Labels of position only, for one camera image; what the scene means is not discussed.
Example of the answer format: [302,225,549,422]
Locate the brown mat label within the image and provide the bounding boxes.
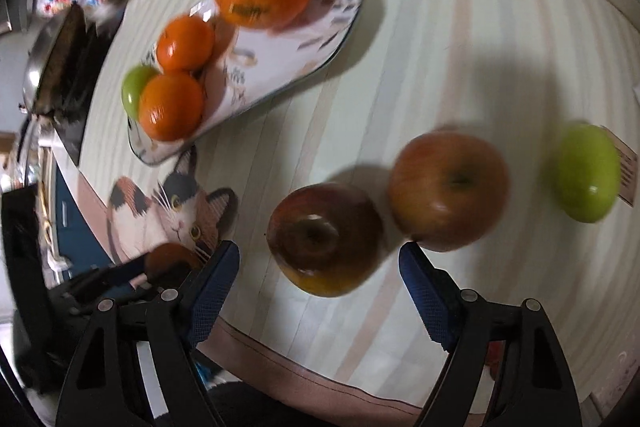
[604,127,639,207]

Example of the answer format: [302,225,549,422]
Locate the small mandarin orange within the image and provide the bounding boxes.
[155,15,216,72]

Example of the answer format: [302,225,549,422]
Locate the floral ceramic plate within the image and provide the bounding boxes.
[127,0,363,166]

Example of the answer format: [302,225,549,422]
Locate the light red apple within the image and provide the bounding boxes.
[386,130,510,253]

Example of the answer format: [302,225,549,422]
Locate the black stove top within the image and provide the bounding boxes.
[50,4,115,166]

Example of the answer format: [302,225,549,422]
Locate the blue kitchen cabinet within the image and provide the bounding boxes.
[54,167,112,280]

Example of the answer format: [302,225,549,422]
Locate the small green apple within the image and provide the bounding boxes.
[120,64,160,120]

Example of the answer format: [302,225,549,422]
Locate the small orange on plate edge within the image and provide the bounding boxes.
[144,243,202,280]

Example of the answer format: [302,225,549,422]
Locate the large green apple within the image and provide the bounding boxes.
[551,122,622,223]

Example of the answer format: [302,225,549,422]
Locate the dark red apple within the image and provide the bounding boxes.
[266,182,384,298]

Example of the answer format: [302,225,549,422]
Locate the steel pan on stove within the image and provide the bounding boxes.
[23,3,86,115]

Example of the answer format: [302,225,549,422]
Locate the striped cat table mat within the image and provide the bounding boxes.
[75,0,639,426]

